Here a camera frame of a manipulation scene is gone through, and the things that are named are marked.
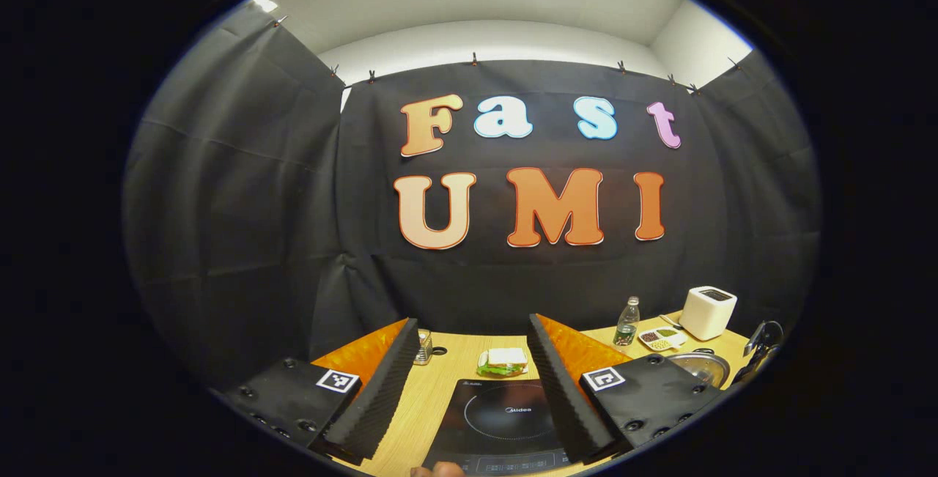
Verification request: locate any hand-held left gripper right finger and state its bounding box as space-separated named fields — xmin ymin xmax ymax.
xmin=528 ymin=314 xmax=726 ymax=465

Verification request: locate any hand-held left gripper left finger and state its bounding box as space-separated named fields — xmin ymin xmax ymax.
xmin=224 ymin=317 xmax=422 ymax=467

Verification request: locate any black induction cooktop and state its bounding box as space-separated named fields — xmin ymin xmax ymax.
xmin=423 ymin=378 xmax=580 ymax=476

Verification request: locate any steel pot with black handles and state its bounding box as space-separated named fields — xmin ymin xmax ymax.
xmin=668 ymin=349 xmax=731 ymax=390

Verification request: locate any sandwich with lettuce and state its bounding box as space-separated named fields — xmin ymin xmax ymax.
xmin=476 ymin=347 xmax=530 ymax=378

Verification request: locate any white toaster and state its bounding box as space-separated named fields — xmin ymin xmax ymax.
xmin=679 ymin=286 xmax=738 ymax=341

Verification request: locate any clear plastic water bottle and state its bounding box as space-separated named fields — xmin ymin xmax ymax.
xmin=614 ymin=296 xmax=640 ymax=347

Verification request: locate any white divided bean dish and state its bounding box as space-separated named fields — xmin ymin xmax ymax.
xmin=638 ymin=326 xmax=688 ymax=352

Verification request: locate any black backdrop cloth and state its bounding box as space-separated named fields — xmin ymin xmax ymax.
xmin=121 ymin=4 xmax=821 ymax=390

